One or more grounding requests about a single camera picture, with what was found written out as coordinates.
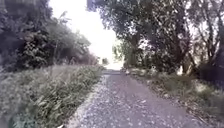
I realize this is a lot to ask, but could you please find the grey asphalt path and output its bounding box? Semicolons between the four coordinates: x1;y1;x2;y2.
64;68;209;128

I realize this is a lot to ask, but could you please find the tall grass verge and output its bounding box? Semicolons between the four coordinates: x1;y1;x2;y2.
0;63;106;128

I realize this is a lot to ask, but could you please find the row of tall trees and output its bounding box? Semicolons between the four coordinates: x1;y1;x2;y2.
87;0;224;88

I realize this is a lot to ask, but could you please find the row of bushes and trees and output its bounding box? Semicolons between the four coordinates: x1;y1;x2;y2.
0;0;101;73

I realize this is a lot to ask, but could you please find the grass verge with leaves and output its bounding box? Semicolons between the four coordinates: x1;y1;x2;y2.
123;67;224;128

